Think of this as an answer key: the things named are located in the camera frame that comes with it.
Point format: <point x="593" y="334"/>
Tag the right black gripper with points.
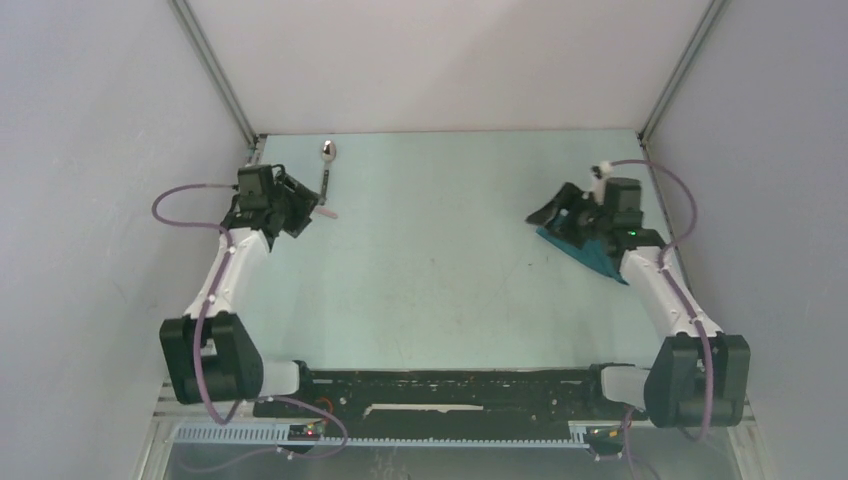
<point x="567" y="194"/>

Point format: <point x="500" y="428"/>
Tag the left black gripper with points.
<point x="304" y="199"/>

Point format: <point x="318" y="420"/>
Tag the silver knife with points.
<point x="320" y="210"/>

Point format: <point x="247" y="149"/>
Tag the teal cloth napkin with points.
<point x="591" y="254"/>

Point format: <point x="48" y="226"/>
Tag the silver spoon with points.
<point x="328" y="155"/>

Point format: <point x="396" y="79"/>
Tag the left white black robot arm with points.
<point x="209" y="354"/>

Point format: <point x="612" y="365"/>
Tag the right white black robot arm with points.
<point x="699" y="375"/>

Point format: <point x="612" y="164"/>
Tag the grey slotted cable duct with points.
<point x="278" y="434"/>

